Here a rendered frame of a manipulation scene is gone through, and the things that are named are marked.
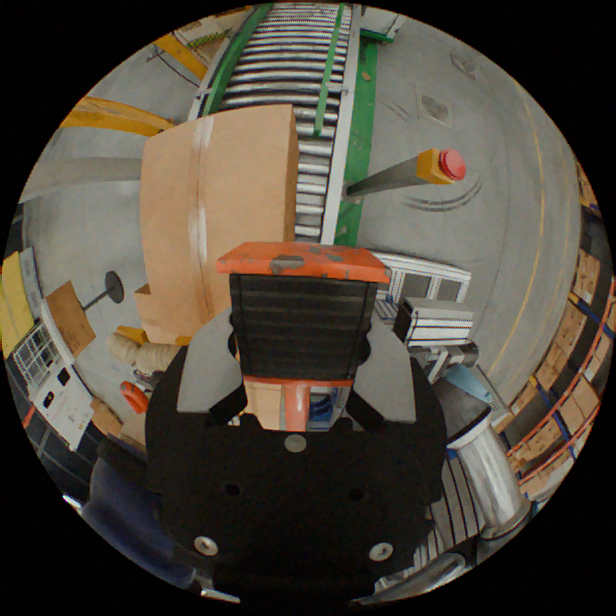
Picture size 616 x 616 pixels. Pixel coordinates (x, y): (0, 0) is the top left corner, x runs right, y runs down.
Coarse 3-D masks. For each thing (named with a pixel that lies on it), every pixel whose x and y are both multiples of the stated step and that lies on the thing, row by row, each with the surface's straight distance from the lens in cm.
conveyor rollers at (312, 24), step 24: (264, 24) 162; (288, 24) 159; (312, 24) 157; (264, 48) 132; (288, 48) 130; (312, 48) 128; (336, 48) 128; (264, 72) 113; (288, 72) 110; (312, 72) 110; (264, 96) 101; (288, 96) 99; (312, 96) 99; (312, 144) 87; (312, 168) 83; (312, 192) 82
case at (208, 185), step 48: (192, 144) 53; (240, 144) 47; (288, 144) 45; (144, 192) 60; (192, 192) 49; (240, 192) 44; (288, 192) 48; (144, 240) 60; (192, 240) 50; (240, 240) 44; (288, 240) 55; (192, 288) 53; (192, 336) 62
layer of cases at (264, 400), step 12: (144, 288) 140; (144, 300) 134; (144, 312) 140; (144, 324) 147; (156, 324) 137; (156, 336) 145; (168, 336) 136; (252, 384) 134; (264, 384) 131; (252, 396) 145; (264, 396) 142; (276, 396) 140; (252, 408) 159; (264, 408) 155; (276, 408) 153; (264, 420) 172; (276, 420) 169
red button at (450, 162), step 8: (440, 152) 45; (448, 152) 45; (456, 152) 46; (440, 160) 44; (448, 160) 44; (456, 160) 46; (440, 168) 47; (448, 168) 43; (456, 168) 45; (464, 168) 47; (448, 176) 44; (456, 176) 44; (464, 176) 47
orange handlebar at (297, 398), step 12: (120, 384) 36; (132, 384) 35; (132, 396) 34; (144, 396) 34; (288, 396) 17; (300, 396) 17; (144, 408) 35; (288, 408) 19; (300, 408) 18; (288, 420) 21; (300, 420) 20
